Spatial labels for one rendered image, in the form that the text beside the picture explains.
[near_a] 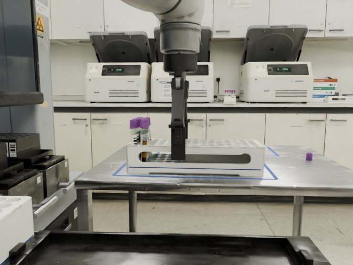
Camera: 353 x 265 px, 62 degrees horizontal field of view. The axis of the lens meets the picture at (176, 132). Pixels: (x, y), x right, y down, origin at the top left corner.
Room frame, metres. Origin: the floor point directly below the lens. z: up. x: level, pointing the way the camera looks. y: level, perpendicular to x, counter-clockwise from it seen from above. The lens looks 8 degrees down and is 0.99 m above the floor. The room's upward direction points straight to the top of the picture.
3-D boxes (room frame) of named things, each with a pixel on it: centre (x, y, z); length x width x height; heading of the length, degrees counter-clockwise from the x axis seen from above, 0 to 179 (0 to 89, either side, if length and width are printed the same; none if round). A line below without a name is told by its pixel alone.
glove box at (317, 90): (2.99, -1.43, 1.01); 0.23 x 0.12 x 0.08; 87
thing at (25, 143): (0.78, 0.40, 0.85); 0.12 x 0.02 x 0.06; 176
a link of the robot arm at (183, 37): (0.67, -0.01, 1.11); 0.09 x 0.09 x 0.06
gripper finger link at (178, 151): (0.62, 0.00, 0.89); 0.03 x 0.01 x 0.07; 85
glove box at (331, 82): (2.99, -1.46, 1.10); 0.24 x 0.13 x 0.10; 86
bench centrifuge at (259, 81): (2.86, -0.91, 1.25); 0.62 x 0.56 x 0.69; 177
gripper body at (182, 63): (0.67, -0.01, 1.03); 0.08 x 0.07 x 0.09; 175
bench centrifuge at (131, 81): (2.93, 0.52, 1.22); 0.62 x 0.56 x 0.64; 175
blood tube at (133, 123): (0.64, 0.09, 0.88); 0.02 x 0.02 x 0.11
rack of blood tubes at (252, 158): (0.67, -0.04, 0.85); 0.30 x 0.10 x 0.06; 85
